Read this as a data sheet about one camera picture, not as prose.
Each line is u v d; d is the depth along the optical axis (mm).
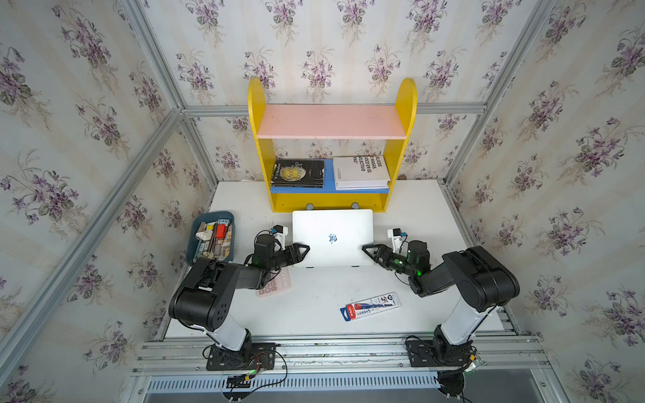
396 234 860
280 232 857
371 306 818
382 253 820
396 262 805
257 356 722
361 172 987
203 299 459
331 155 1142
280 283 860
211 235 978
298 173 1012
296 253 835
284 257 824
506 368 732
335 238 905
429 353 730
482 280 477
